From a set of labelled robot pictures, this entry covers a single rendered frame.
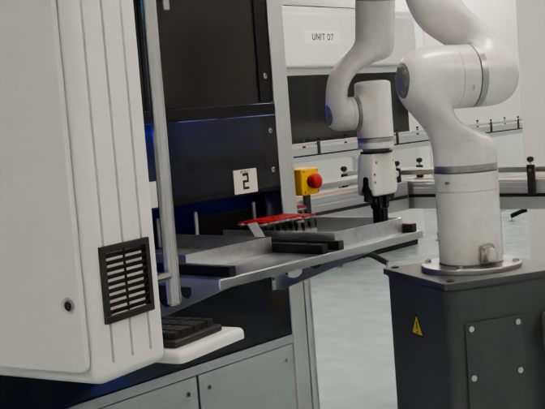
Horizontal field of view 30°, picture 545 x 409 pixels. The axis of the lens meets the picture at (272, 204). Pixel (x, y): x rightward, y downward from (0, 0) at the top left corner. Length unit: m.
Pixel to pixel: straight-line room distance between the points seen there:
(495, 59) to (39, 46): 0.85
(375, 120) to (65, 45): 1.00
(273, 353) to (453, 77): 1.04
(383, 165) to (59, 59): 1.05
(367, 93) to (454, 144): 0.47
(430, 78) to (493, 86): 0.13
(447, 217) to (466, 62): 0.29
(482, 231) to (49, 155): 0.83
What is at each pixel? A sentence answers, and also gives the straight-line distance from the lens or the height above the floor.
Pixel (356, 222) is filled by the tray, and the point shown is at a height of 0.90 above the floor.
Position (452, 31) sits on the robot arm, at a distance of 2.01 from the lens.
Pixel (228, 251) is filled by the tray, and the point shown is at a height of 0.90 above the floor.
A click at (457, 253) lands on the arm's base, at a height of 0.90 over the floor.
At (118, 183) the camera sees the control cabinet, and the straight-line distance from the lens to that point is 1.56.
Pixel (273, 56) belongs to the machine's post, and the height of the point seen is 1.33.
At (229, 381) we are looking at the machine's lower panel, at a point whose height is 0.53.
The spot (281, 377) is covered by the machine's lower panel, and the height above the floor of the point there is 0.50.
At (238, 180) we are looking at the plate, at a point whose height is 1.02.
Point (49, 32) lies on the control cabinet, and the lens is 1.51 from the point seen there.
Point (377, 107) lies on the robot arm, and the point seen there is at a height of 1.18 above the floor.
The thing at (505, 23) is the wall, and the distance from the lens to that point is 11.24.
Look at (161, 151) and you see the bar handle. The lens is 1.66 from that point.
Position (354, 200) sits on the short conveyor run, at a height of 0.90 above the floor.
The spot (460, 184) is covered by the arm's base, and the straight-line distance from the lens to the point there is 1.91.
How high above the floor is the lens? 1.18
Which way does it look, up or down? 5 degrees down
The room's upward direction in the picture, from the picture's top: 4 degrees counter-clockwise
